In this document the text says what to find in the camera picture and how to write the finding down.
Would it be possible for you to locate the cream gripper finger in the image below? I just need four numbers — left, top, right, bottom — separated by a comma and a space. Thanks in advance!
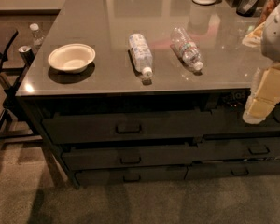
243, 63, 280, 124

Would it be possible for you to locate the drawer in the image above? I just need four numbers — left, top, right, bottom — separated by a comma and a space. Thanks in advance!
42, 110, 223, 144
62, 143, 198, 171
220, 106, 280, 133
76, 165, 188, 186
193, 137, 280, 162
185, 161, 280, 180

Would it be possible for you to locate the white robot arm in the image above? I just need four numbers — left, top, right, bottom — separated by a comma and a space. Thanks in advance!
243, 3, 280, 124

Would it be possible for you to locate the clear plastic water bottle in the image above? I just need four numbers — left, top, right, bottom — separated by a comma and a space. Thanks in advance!
171, 27, 203, 71

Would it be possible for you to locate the glass snack jar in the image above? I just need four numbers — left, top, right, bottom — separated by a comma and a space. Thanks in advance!
257, 0, 280, 25

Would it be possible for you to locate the white labelled water bottle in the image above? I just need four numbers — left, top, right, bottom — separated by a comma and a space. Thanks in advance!
129, 34, 153, 78

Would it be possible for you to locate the white paper bowl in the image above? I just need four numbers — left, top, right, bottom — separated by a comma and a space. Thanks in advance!
48, 44, 96, 74

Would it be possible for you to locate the small bottle on floor side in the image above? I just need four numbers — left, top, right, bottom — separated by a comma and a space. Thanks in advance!
30, 23, 44, 50

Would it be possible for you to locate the metal can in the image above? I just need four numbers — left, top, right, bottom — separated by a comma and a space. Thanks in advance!
18, 46, 35, 66

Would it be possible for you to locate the black chair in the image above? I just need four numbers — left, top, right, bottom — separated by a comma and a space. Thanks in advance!
0, 26, 38, 139

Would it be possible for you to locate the dark cabinet frame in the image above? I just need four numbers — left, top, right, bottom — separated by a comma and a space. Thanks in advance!
21, 93, 280, 186

